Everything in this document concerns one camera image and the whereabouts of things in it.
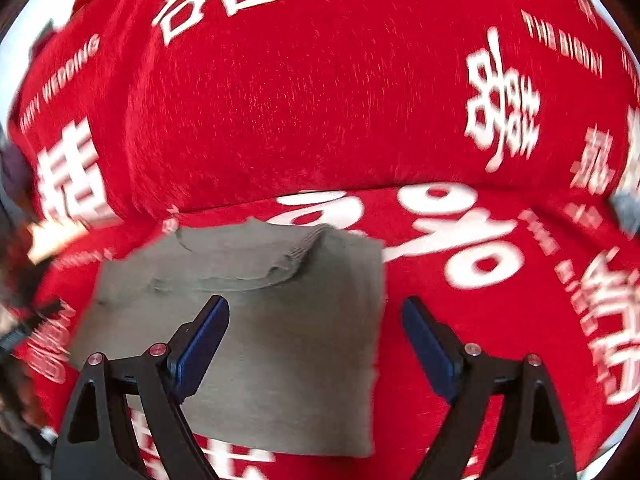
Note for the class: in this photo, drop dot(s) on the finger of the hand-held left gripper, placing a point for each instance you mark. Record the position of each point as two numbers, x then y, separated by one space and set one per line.
30 329

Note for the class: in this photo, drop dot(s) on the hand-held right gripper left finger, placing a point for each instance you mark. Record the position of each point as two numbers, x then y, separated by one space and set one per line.
200 345

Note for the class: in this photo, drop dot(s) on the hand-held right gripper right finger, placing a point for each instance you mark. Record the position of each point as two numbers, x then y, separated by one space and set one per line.
430 347

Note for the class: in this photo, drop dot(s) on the grey sweater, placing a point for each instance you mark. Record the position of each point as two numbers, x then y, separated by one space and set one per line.
280 320

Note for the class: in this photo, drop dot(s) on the red printed bed sheet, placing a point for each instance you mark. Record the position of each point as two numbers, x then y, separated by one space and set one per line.
500 320

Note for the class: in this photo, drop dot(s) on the cream cloth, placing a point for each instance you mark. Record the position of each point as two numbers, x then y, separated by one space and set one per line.
50 240

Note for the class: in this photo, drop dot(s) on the grey purple cloth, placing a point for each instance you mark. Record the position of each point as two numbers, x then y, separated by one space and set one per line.
12 170

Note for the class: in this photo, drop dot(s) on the grey blue cloth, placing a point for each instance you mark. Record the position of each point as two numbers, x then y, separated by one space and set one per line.
627 212

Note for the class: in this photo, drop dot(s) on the red printed quilt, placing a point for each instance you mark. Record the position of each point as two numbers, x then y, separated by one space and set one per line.
325 110

